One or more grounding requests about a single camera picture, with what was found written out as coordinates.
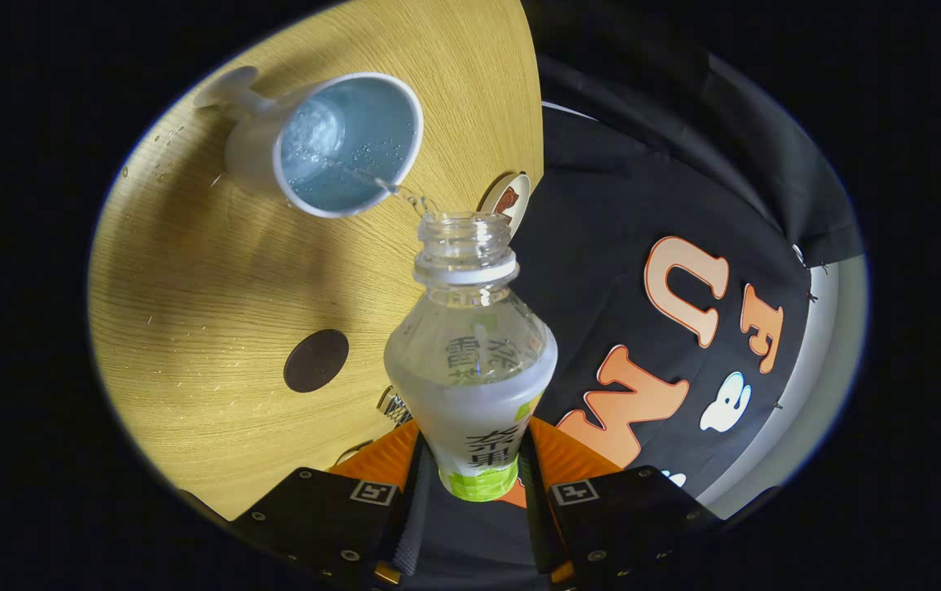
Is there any metal mesh holder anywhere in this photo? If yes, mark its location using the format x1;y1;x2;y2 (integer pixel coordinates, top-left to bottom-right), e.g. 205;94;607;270
378;386;414;426

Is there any wooden table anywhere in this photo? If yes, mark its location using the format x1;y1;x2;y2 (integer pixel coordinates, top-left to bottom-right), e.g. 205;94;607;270
89;0;545;522

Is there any small white round plate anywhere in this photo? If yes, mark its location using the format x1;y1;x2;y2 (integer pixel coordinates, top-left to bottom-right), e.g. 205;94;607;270
477;172;532;239

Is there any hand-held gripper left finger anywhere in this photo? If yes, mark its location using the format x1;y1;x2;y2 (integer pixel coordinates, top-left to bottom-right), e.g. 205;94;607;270
228;419;430;588

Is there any dark brown round coaster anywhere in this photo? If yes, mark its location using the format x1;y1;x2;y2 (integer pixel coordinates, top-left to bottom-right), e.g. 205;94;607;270
283;329;350;394

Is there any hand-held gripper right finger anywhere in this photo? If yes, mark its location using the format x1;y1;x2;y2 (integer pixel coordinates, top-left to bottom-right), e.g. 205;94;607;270
518;417;722;585

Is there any clear juice bottle white label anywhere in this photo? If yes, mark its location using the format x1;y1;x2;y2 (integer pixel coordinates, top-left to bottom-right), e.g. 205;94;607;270
383;212;558;502

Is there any white cup blue inside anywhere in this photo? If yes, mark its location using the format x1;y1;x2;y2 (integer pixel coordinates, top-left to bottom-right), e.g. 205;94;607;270
193;66;425;219

